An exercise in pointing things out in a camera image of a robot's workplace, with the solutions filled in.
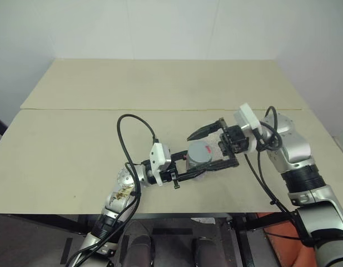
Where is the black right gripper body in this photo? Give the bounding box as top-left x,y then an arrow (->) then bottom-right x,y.
218,118 -> 250,168

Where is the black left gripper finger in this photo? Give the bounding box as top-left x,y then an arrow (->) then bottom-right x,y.
176,166 -> 210,181
171,150 -> 190,162

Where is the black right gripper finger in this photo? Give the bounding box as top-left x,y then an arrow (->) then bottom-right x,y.
204,159 -> 241,171
187,118 -> 227,142

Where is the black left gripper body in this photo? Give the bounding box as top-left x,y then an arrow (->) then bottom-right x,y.
159,160 -> 181,192

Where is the clear jar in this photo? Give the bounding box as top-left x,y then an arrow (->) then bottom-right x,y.
185,155 -> 214,180

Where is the grey jar lid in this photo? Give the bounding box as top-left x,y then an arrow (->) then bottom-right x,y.
187,141 -> 213,166

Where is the dark rounded shape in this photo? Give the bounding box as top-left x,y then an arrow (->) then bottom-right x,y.
117,219 -> 153,267
192,236 -> 218,267

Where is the orange object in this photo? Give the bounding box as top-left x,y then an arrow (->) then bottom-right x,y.
256,212 -> 324,267

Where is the black floor tape strip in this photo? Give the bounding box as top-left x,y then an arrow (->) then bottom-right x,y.
60,238 -> 73,265

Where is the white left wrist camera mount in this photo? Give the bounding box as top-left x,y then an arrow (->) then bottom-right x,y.
148,142 -> 172,186

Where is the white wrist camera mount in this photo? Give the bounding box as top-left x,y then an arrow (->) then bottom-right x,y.
233,102 -> 262,154
148,142 -> 172,186

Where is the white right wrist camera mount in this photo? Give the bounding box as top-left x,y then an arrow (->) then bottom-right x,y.
233,102 -> 262,154

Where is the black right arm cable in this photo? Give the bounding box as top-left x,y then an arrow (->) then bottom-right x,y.
245,105 -> 322,249

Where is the black table frame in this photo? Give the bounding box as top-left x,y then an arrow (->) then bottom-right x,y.
0,212 -> 294,267

